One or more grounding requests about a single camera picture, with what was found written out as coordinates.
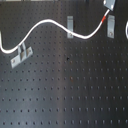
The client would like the white cable at right edge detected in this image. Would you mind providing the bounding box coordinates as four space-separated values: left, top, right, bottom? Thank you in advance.
125 21 128 39

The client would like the left grey metal cable clip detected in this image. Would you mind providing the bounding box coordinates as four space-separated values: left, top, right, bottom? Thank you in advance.
11 44 33 68

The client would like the white cable with red band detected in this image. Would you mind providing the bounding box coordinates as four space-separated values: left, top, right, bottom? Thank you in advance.
0 9 111 55

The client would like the grey metal cable clip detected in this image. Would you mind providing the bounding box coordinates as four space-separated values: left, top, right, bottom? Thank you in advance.
107 15 115 38
67 16 73 39
11 44 33 68

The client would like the middle grey metal cable clip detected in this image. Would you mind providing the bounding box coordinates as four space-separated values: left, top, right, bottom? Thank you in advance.
67 16 73 39

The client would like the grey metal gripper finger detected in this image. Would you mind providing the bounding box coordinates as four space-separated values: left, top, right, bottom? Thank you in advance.
103 0 116 9

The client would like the right grey metal cable clip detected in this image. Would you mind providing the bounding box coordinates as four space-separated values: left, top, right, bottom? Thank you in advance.
107 15 115 38

